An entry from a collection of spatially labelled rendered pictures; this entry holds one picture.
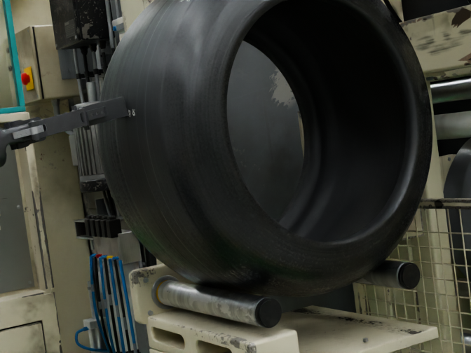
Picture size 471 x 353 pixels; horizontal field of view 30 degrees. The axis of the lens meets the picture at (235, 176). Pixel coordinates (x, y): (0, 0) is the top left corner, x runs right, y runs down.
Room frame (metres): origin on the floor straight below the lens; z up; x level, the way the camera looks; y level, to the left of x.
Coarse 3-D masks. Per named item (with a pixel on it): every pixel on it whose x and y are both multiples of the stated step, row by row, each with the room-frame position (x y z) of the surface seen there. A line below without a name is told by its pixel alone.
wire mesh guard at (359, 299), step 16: (432, 208) 1.63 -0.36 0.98; (448, 208) 1.60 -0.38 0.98; (464, 208) 1.56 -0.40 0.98; (432, 272) 1.66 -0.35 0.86; (400, 304) 1.75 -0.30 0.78; (448, 304) 1.64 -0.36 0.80; (416, 320) 1.71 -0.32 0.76; (400, 352) 1.76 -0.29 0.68; (432, 352) 1.69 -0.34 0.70; (464, 352) 1.61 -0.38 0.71
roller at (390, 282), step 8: (384, 264) 1.47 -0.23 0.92; (392, 264) 1.45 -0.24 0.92; (400, 264) 1.44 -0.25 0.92; (408, 264) 1.43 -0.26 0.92; (376, 272) 1.47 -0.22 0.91; (384, 272) 1.46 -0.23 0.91; (392, 272) 1.44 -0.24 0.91; (400, 272) 1.43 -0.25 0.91; (408, 272) 1.43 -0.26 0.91; (416, 272) 1.44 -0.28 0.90; (360, 280) 1.52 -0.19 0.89; (368, 280) 1.50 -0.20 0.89; (376, 280) 1.48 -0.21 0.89; (384, 280) 1.46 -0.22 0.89; (392, 280) 1.44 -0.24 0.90; (400, 280) 1.42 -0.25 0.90; (408, 280) 1.43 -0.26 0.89; (416, 280) 1.44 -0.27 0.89; (400, 288) 1.44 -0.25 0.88; (408, 288) 1.43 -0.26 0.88
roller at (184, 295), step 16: (160, 288) 1.56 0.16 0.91; (176, 288) 1.52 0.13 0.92; (192, 288) 1.48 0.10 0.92; (208, 288) 1.44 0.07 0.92; (176, 304) 1.51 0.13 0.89; (192, 304) 1.45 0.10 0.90; (208, 304) 1.41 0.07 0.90; (224, 304) 1.36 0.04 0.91; (240, 304) 1.32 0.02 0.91; (256, 304) 1.29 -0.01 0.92; (272, 304) 1.29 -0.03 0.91; (240, 320) 1.33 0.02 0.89; (256, 320) 1.29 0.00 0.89; (272, 320) 1.29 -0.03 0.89
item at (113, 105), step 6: (102, 102) 1.30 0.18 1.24; (108, 102) 1.31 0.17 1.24; (114, 102) 1.31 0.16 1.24; (120, 102) 1.32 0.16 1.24; (84, 108) 1.29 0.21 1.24; (90, 108) 1.29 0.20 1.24; (96, 108) 1.30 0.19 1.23; (108, 108) 1.31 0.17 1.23; (114, 108) 1.31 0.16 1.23; (120, 108) 1.32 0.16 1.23; (126, 108) 1.32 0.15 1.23; (108, 114) 1.31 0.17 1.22; (114, 114) 1.31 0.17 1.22; (120, 114) 1.32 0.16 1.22; (126, 114) 1.32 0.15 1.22; (90, 120) 1.29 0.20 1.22; (96, 120) 1.30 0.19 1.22; (102, 120) 1.30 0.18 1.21; (108, 120) 1.31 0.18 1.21
